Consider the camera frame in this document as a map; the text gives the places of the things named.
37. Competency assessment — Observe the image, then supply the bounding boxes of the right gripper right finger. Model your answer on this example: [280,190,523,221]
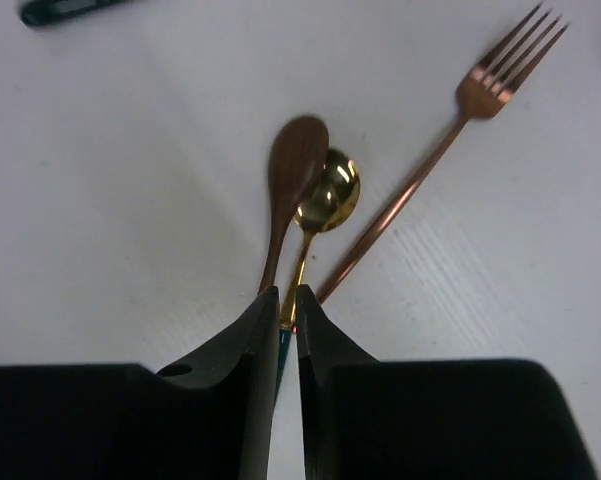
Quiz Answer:
[296,286,597,479]

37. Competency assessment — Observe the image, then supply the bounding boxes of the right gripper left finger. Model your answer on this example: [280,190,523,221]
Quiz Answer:
[0,287,279,479]

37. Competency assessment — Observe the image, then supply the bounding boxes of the gold spoon green handle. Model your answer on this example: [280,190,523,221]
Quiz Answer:
[275,147,361,396]

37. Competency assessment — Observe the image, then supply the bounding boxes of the brown wooden spoon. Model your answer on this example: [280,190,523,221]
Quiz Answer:
[258,114,329,292]

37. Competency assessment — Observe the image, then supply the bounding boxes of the rose gold fork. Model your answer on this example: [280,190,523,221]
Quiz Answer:
[316,3,569,302]

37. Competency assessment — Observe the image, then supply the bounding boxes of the gold fork green handle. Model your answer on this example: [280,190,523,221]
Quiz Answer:
[18,0,127,28]

